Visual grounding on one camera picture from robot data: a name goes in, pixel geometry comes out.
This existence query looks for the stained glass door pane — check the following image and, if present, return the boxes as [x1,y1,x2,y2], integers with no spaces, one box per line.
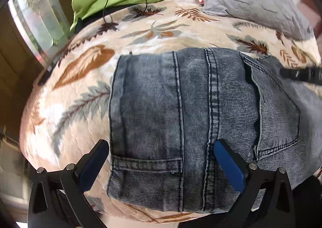
[7,0,73,68]

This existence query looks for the thin black cable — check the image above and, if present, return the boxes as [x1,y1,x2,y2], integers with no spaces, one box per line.
[102,0,151,32]

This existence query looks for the black flat object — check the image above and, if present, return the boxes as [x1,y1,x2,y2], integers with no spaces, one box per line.
[36,71,52,85]

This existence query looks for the leaf print blanket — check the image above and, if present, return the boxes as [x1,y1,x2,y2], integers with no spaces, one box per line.
[19,0,322,223]

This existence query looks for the brown wooden door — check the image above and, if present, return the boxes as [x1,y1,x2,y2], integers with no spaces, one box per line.
[0,0,81,143]

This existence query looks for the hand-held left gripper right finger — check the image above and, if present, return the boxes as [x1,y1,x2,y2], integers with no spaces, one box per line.
[213,139,295,228]

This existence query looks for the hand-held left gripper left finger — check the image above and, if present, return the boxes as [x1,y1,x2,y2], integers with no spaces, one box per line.
[28,139,110,228]

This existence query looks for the blue denim pants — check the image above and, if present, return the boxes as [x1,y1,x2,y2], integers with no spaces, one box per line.
[107,47,322,213]

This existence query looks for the black cloth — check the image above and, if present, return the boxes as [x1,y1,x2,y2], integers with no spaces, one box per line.
[75,4,131,25]

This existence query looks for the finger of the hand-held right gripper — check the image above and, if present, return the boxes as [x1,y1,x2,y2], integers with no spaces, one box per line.
[280,67,322,85]

